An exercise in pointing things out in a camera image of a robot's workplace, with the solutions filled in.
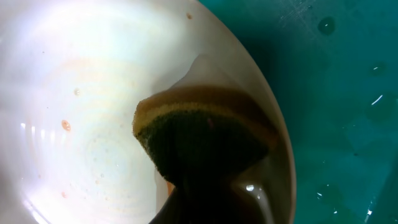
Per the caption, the green yellow sponge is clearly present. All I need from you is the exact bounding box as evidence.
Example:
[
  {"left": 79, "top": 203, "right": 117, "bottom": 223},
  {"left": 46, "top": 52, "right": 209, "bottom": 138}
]
[{"left": 132, "top": 85, "right": 279, "bottom": 224}]

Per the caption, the white plate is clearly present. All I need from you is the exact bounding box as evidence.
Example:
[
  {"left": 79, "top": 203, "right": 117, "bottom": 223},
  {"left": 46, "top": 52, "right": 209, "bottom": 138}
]
[{"left": 1, "top": 0, "right": 297, "bottom": 223}]

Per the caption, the teal plastic tray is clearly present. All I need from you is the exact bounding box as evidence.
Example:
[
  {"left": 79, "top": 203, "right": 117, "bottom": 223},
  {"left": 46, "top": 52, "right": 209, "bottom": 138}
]
[{"left": 204, "top": 0, "right": 397, "bottom": 224}]

